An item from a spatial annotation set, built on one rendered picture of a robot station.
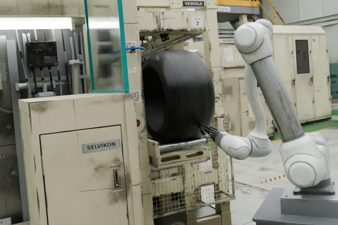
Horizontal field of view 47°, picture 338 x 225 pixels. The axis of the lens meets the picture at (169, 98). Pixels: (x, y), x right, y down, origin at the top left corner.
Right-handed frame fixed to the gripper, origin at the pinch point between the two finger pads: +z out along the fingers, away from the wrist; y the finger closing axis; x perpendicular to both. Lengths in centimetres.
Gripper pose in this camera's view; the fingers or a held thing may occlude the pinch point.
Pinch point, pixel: (202, 126)
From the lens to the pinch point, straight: 227.9
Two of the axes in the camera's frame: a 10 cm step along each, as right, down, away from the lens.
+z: -4.3, -2.6, 8.7
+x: -0.2, 9.6, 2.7
